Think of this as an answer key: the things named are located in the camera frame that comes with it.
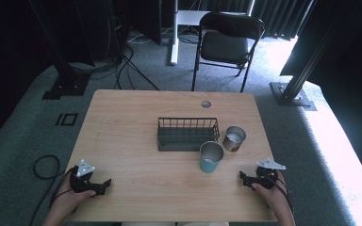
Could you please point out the dark curtain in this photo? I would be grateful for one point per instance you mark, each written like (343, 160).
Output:
(276, 15)

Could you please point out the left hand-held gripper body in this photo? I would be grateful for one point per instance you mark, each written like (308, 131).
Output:
(81, 182)

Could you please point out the brown metal cup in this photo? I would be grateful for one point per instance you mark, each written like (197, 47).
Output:
(232, 142)

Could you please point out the person's left hand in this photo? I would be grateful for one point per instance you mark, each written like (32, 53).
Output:
(70, 197)

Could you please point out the black metal stand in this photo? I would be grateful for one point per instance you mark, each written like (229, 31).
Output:
(290, 94)
(66, 84)

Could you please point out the white desk frame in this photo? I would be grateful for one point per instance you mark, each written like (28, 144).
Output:
(174, 47)

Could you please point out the black folding chair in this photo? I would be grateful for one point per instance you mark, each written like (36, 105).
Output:
(224, 47)

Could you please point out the person's right hand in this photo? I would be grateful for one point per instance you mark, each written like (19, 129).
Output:
(271, 197)

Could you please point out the dark cabinet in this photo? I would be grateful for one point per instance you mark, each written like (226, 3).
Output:
(146, 22)

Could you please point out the teal metal cup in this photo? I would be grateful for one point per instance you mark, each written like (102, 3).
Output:
(210, 163)

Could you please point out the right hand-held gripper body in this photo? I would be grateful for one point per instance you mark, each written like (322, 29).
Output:
(265, 177)

